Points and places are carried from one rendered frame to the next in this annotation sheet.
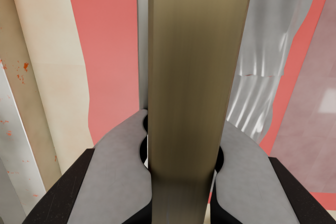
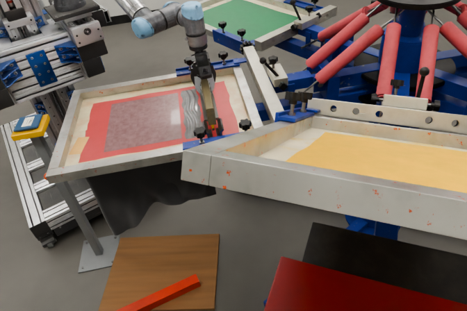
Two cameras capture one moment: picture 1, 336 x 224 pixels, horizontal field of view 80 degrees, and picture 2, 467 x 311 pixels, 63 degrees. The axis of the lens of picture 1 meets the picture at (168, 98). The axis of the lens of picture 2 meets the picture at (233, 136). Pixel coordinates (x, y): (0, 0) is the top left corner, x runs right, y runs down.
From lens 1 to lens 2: 1.45 m
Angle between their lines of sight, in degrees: 24
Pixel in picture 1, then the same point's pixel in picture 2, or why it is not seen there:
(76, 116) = (232, 96)
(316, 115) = (170, 109)
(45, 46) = (239, 105)
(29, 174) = (240, 80)
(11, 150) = (243, 84)
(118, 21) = (223, 112)
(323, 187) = (158, 97)
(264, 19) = (192, 116)
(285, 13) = (188, 119)
